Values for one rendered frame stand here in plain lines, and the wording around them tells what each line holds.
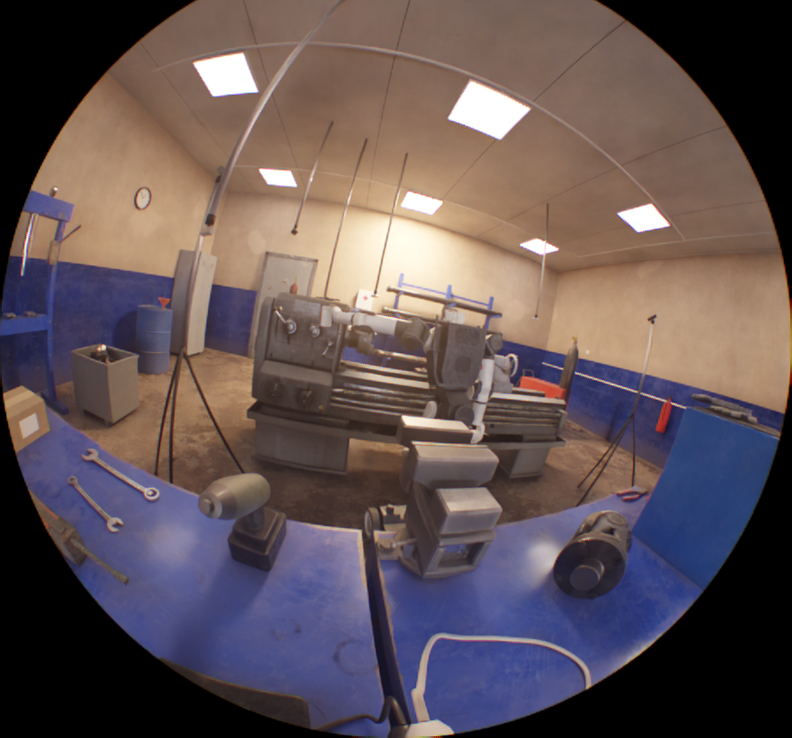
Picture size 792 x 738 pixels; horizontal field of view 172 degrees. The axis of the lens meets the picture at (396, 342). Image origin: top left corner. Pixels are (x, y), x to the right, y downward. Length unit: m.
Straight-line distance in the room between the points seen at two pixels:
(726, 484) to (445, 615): 0.69
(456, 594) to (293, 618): 0.27
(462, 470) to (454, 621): 0.28
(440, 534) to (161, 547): 0.48
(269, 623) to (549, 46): 2.75
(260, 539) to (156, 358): 3.78
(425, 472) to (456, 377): 0.85
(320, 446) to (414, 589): 1.72
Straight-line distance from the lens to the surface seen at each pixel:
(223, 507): 0.32
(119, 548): 0.59
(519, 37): 2.34
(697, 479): 0.85
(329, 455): 2.16
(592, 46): 2.39
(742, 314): 4.90
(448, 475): 0.48
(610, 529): 0.63
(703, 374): 4.86
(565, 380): 4.58
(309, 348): 1.92
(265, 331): 1.99
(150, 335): 4.04
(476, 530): 0.46
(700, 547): 0.89
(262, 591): 0.49
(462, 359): 1.25
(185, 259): 5.12
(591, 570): 0.56
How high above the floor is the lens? 1.29
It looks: 5 degrees down
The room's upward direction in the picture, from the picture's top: 11 degrees clockwise
